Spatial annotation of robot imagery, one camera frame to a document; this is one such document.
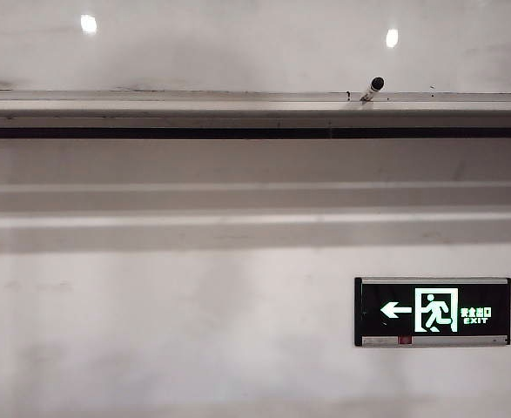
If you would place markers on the white whiteboard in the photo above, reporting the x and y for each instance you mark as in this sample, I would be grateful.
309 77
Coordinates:
220 48

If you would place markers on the aluminium whiteboard tray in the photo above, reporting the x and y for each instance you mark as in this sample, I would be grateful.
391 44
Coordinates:
150 113

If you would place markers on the white marker with black cap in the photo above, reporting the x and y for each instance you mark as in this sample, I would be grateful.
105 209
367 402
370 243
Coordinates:
376 83

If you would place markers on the black green exit sign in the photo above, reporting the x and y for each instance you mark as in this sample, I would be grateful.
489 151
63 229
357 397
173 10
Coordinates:
433 311

